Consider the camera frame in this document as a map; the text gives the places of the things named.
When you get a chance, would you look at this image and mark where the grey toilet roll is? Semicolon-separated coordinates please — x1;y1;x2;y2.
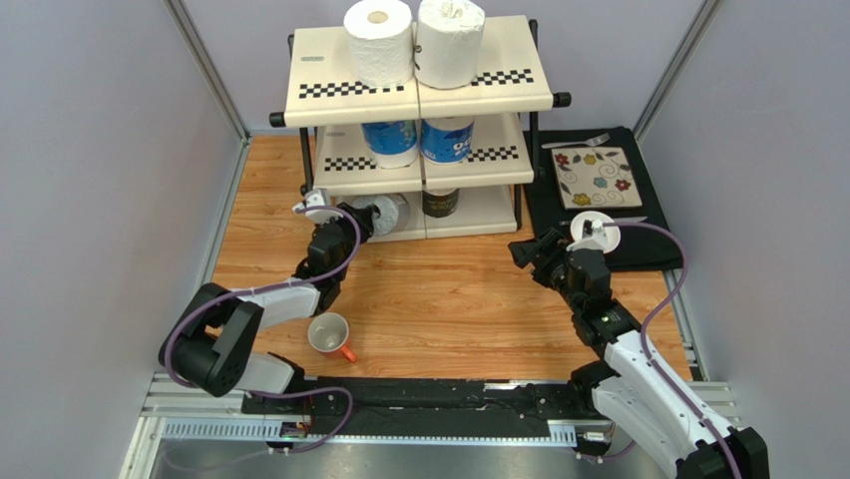
351;194;411;238

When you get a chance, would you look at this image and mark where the brown toilet roll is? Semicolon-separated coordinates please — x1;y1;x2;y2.
422;189;460;219

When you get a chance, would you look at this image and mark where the blue plastic roll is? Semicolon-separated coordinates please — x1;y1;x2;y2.
361;120;419;170

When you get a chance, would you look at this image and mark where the blue label roll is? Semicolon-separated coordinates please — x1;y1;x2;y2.
419;117;475;165

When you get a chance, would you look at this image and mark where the plain white toilet roll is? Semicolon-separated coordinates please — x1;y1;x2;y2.
343;0;414;88

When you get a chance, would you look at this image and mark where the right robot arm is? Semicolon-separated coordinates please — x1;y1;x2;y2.
509;220;770;478

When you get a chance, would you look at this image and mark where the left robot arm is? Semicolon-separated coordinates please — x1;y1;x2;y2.
158;203;381;397

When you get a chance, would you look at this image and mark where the cream three-tier checkered shelf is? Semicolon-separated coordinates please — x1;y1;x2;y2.
268;15;572;240

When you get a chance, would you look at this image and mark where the black cloth placemat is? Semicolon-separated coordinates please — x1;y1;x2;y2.
525;126;682;272

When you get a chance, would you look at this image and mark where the white bowl orange outside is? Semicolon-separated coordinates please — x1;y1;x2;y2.
569;210;623;253

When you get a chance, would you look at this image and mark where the square floral ceramic plate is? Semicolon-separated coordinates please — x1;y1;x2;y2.
552;147;642;211

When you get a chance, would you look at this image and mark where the silver table knife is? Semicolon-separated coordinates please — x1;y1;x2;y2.
558;216;648;227

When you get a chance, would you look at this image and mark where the silver fork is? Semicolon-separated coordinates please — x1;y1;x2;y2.
541;133;611;150

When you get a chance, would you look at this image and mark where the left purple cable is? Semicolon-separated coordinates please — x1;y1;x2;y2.
162;202;356;456

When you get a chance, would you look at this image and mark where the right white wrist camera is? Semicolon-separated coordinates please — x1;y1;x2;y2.
565;218;621;253

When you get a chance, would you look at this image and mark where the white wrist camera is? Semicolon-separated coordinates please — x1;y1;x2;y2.
292;188;342;225
565;218;621;253

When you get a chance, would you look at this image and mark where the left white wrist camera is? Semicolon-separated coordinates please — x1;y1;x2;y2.
292;188;342;225

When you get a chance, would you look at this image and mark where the white mug orange handle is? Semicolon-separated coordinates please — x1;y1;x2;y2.
307;312;358;363

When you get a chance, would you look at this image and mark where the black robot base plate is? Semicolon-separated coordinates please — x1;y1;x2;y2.
241;376;613;439

